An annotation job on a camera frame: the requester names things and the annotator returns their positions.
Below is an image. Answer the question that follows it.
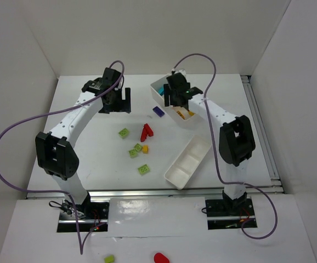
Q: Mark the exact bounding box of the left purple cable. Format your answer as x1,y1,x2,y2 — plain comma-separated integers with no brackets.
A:
0,60,125,255

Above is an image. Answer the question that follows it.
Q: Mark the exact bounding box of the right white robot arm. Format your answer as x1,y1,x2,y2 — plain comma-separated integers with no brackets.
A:
163,84,256,202

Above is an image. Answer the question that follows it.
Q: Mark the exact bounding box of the teal lego brick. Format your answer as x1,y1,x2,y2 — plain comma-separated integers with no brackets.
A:
158,86,165,96

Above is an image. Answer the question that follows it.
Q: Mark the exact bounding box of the purple lego brick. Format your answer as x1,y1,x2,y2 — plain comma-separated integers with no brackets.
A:
152,106,165,117

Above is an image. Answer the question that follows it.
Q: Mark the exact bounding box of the small yellow lego brick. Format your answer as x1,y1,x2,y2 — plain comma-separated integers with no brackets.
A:
142,145,149,154

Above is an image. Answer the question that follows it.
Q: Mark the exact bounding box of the green lego brick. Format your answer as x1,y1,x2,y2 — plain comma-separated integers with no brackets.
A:
118,128,129,139
137,164,150,175

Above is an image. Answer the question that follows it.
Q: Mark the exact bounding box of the red stepped lego brick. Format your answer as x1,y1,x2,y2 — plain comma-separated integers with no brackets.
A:
140,123,154,142

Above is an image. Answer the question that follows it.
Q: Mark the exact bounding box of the red object outside workspace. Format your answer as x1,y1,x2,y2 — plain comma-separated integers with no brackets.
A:
154,253,170,263

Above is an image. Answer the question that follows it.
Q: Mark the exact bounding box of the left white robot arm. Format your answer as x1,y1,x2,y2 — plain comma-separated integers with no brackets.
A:
35,72,131,210

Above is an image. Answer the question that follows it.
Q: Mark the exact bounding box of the aluminium rail frame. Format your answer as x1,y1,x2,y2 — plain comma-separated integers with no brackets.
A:
25,75,284,199

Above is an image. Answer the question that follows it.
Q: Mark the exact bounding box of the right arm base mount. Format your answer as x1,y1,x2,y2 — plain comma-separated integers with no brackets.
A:
201,198,257,230

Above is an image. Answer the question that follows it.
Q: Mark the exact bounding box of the round orange patterned piece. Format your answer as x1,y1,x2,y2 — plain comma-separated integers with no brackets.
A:
176,110,186,120

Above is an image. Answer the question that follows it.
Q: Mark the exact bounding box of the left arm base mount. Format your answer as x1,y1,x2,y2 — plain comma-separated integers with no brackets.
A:
49,200,110,233

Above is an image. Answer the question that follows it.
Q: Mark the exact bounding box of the small green lego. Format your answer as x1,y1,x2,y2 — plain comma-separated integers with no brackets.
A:
134,144,143,152
128,149,138,158

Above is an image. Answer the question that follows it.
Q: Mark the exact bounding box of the green lego outside workspace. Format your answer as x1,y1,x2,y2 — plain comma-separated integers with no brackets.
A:
104,255,115,263

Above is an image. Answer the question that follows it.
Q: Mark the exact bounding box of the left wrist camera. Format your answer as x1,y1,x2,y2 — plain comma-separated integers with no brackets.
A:
102,67,121,86

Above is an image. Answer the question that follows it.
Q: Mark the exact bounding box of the white divided tray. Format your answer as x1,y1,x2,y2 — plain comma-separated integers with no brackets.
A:
150,74,202,130
164,135,211,190

